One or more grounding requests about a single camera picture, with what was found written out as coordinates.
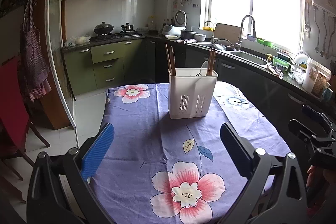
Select white bowl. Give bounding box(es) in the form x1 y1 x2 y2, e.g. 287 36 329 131
194 34 206 42

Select gas stove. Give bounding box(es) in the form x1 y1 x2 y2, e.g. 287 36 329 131
90 31 142 42

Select clear plastic spoon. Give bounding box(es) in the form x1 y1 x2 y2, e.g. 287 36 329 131
200 60 209 76

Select person's right hand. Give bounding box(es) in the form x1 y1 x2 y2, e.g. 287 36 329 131
306 166 335 218

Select green kitchen cabinets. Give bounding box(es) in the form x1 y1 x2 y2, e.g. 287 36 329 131
63 35 146 96

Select black wok with lid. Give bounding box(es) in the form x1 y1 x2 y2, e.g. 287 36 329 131
93 22 114 36

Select purple floral tablecloth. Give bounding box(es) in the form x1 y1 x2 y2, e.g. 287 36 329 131
90 82 289 223

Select white plastic utensil holder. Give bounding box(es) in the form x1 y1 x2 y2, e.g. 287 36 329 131
169 68 218 119

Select small steel pot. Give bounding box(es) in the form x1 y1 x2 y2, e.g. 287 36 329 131
121 23 134 33

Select steel sink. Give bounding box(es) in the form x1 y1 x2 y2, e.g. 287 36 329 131
229 51 268 67

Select red chair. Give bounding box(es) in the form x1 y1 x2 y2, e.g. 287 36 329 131
0 56 51 183

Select black pot on counter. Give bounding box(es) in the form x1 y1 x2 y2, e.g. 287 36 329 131
181 30 195 40

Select white rice cooker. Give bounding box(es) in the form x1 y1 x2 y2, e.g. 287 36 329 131
162 10 187 36

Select wooden cutting board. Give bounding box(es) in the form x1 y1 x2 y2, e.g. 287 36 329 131
214 23 240 44

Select hanging checkered apron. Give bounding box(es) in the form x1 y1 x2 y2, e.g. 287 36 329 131
22 0 51 102

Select chrome kitchen faucet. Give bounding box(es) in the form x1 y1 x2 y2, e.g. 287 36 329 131
236 14 257 51

